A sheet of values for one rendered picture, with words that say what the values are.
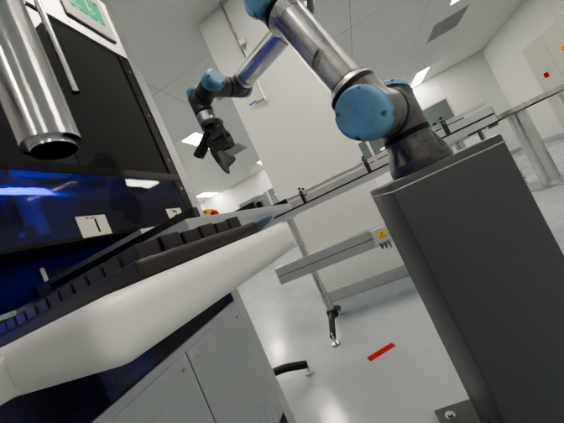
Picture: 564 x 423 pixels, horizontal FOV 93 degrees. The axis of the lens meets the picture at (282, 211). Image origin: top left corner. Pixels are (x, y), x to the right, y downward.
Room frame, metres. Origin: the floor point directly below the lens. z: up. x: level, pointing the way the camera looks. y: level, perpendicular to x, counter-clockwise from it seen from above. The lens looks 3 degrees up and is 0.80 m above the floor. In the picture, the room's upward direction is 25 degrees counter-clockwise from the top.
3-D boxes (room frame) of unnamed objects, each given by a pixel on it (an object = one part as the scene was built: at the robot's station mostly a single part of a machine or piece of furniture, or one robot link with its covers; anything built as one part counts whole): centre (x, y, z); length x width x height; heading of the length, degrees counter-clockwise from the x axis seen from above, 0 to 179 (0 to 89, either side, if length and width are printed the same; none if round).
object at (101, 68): (0.97, 0.42, 1.51); 0.43 x 0.01 x 0.59; 164
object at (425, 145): (0.71, -0.38, 0.84); 0.15 x 0.15 x 0.10
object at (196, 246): (0.29, 0.24, 0.82); 0.40 x 0.14 x 0.02; 66
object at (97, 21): (1.04, 0.39, 1.96); 0.21 x 0.01 x 0.21; 164
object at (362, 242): (1.77, -0.55, 0.49); 1.60 x 0.08 x 0.12; 74
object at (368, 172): (1.81, -0.41, 0.92); 1.90 x 0.15 x 0.16; 74
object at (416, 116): (0.70, -0.38, 0.96); 0.13 x 0.12 x 0.14; 133
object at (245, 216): (0.84, 0.28, 0.87); 0.70 x 0.48 x 0.02; 164
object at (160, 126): (1.22, 0.37, 1.05); 0.07 x 0.06 x 2.10; 74
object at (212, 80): (0.98, 0.03, 1.39); 0.11 x 0.11 x 0.08; 43
